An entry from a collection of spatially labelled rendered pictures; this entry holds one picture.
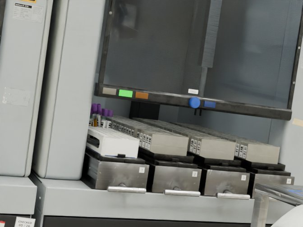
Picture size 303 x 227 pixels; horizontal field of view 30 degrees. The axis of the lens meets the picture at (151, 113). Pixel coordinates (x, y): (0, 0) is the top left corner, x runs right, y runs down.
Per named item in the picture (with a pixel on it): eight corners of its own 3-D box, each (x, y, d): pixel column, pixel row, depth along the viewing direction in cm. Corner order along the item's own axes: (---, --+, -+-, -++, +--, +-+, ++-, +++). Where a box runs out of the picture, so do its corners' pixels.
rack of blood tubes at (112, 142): (71, 143, 171) (74, 122, 171) (103, 145, 175) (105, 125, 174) (100, 160, 144) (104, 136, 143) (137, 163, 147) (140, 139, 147)
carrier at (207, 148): (230, 161, 165) (233, 141, 165) (233, 163, 163) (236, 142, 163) (195, 158, 161) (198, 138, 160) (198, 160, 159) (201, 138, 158)
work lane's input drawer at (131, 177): (39, 146, 203) (43, 121, 202) (76, 149, 208) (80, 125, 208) (99, 193, 136) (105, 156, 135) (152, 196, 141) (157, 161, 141)
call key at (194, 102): (187, 106, 154) (189, 96, 154) (197, 108, 156) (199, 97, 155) (190, 107, 153) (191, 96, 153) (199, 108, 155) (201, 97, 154)
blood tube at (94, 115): (98, 139, 168) (97, 104, 164) (94, 140, 168) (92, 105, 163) (97, 137, 170) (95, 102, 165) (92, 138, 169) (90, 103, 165)
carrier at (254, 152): (273, 165, 171) (277, 146, 171) (277, 166, 169) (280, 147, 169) (241, 162, 167) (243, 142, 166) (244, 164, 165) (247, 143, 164)
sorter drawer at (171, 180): (80, 150, 209) (84, 125, 208) (115, 152, 214) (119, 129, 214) (158, 197, 142) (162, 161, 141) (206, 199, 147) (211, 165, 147)
